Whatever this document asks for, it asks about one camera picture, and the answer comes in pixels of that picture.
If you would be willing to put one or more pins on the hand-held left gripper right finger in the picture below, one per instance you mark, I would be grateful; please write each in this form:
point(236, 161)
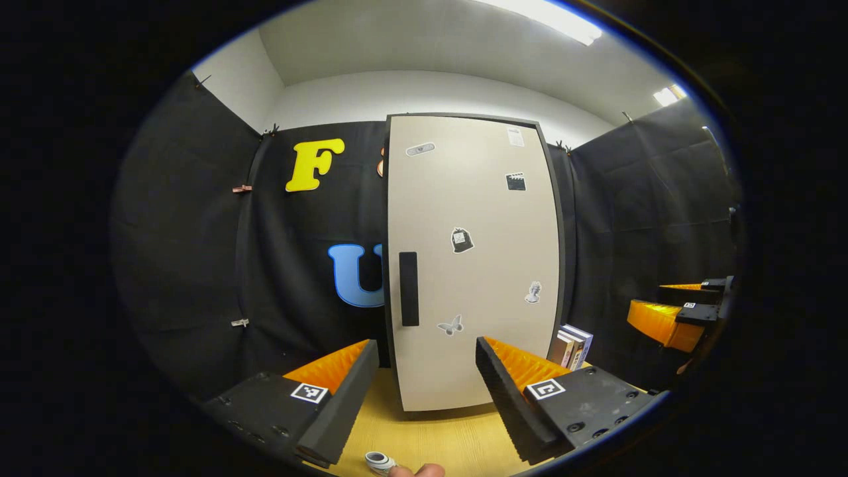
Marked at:
point(507, 404)

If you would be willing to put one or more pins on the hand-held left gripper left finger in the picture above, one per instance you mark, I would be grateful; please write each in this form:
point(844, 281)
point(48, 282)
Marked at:
point(344, 404)

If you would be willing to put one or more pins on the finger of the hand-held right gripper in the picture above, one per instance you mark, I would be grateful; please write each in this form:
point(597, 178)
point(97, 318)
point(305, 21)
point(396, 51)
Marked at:
point(712, 291)
point(695, 313)

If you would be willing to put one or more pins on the white bottle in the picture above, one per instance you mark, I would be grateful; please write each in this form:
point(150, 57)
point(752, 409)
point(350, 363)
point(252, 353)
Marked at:
point(379, 460)

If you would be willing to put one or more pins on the dark grey cabinet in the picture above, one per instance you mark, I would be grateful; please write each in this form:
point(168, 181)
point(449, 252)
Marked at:
point(563, 265)

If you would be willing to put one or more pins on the pink spine book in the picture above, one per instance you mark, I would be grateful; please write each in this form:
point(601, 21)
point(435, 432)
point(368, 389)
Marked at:
point(560, 351)

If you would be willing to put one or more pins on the white spine book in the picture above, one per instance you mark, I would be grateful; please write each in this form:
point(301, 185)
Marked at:
point(574, 351)

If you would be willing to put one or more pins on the grey blue book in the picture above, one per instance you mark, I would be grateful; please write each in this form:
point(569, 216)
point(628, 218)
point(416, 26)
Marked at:
point(585, 341)

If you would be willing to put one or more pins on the small ceiling light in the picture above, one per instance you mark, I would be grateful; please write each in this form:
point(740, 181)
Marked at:
point(669, 95)

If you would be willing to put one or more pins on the black backdrop cloth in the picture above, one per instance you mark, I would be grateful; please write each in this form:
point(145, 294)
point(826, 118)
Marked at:
point(199, 232)

